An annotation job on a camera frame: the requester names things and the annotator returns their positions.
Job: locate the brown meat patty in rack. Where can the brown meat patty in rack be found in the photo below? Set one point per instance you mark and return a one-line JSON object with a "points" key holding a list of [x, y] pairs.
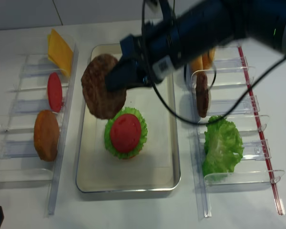
{"points": [[202, 94]]}

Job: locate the clear acrylic left rack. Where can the clear acrylic left rack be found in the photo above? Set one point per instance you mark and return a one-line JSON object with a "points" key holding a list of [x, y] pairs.
{"points": [[25, 75]]}

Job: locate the brown meat patty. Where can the brown meat patty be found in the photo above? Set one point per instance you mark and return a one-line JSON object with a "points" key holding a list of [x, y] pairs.
{"points": [[101, 103], [202, 94]]}

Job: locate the toasted brown bun slice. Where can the toasted brown bun slice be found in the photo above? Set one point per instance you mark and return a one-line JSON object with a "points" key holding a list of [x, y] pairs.
{"points": [[46, 135]]}

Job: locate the red tomato slice in rack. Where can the red tomato slice in rack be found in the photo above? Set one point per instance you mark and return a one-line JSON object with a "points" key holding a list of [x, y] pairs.
{"points": [[54, 92]]}

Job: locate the golden bun half rear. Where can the golden bun half rear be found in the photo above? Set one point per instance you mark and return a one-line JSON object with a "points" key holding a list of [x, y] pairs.
{"points": [[208, 58]]}

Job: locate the golden bun half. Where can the golden bun half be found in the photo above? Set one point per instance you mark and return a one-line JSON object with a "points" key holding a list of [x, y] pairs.
{"points": [[208, 58], [197, 62]]}

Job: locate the green lettuce leaf in rack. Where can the green lettuce leaf in rack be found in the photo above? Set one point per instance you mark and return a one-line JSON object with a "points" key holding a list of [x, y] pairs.
{"points": [[223, 146]]}

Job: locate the yellow cheese slices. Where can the yellow cheese slices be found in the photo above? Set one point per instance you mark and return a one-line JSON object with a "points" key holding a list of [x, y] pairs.
{"points": [[60, 53]]}

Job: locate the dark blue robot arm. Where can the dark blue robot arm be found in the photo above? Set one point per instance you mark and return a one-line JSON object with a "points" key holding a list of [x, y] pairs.
{"points": [[219, 22]]}

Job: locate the clear acrylic right rack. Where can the clear acrylic right rack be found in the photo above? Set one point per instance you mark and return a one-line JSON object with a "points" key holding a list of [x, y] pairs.
{"points": [[230, 96]]}

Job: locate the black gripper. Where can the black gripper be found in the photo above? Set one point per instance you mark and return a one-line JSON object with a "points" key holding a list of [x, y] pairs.
{"points": [[143, 62]]}

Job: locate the clear acrylic rack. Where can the clear acrylic rack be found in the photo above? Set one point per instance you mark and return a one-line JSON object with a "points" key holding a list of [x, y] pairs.
{"points": [[230, 96], [25, 75]]}

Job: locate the green lettuce on tray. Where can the green lettuce on tray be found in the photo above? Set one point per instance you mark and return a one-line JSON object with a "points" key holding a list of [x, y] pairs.
{"points": [[143, 139]]}

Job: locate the golden bun half front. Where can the golden bun half front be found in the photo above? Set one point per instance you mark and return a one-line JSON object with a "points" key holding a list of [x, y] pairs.
{"points": [[197, 62]]}

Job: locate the red tomato slice on tray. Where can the red tomato slice on tray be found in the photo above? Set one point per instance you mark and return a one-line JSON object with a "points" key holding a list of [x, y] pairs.
{"points": [[125, 133]]}

